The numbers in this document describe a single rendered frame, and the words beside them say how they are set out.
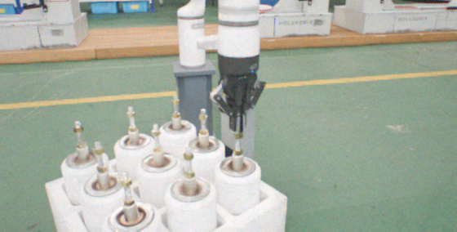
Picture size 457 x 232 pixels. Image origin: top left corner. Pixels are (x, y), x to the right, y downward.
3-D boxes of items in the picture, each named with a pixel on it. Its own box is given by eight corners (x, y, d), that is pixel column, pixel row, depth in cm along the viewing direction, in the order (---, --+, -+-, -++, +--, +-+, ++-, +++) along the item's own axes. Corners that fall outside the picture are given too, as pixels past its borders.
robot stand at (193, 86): (176, 131, 137) (171, 61, 126) (210, 128, 140) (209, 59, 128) (179, 149, 124) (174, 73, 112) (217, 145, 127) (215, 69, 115)
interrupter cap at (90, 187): (123, 195, 60) (122, 192, 60) (80, 200, 59) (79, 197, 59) (126, 172, 67) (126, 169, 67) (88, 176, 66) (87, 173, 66)
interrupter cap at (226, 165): (263, 171, 67) (263, 169, 67) (229, 182, 64) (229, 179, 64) (244, 154, 74) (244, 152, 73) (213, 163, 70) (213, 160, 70)
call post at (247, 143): (220, 187, 103) (219, 94, 91) (237, 178, 107) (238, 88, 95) (236, 198, 98) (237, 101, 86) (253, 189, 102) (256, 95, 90)
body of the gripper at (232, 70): (233, 56, 54) (233, 109, 58) (270, 48, 59) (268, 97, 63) (206, 48, 59) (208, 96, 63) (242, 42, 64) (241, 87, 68)
